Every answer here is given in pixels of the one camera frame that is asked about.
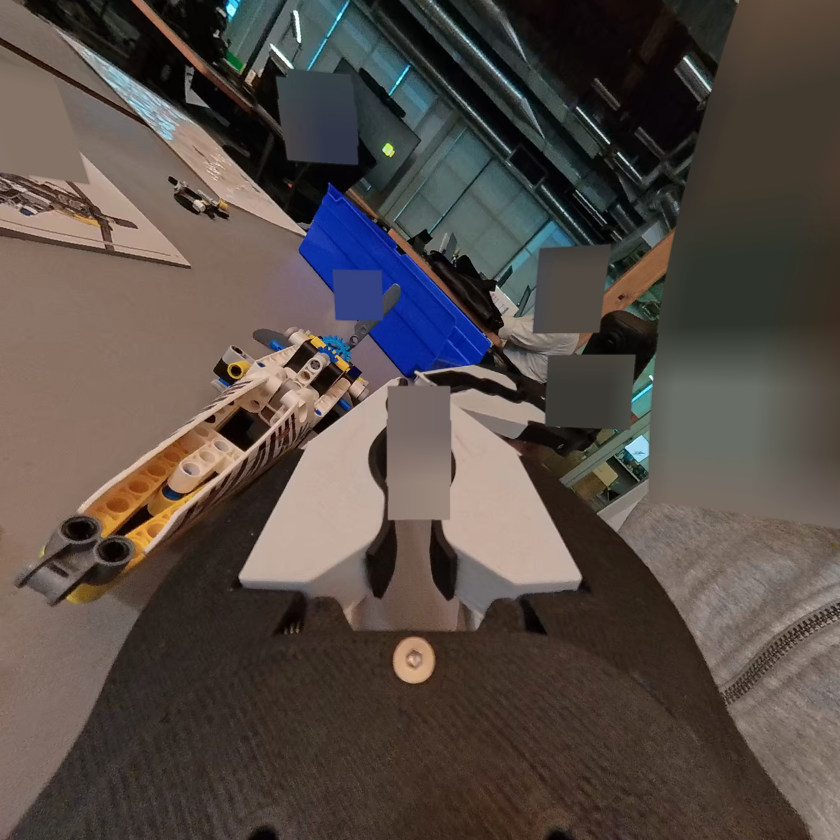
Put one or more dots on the black jacket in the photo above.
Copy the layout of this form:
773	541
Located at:
466	289

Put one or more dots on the blue plastic bin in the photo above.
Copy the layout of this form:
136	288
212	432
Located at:
426	328

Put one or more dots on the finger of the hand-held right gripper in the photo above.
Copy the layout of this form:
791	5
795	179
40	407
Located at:
499	417
436	377

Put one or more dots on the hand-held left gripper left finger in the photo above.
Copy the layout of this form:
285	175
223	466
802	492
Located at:
315	525

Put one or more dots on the black office chair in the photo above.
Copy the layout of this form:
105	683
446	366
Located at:
630	334

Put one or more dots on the open instruction booklet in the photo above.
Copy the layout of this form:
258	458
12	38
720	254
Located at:
98	229

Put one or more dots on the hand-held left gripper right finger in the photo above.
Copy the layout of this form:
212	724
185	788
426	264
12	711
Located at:
505	525

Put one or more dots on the small cluster of lego parts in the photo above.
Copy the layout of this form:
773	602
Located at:
197	197

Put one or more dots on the zebra striped lego helicopter model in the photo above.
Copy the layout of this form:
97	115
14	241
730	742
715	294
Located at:
262	394

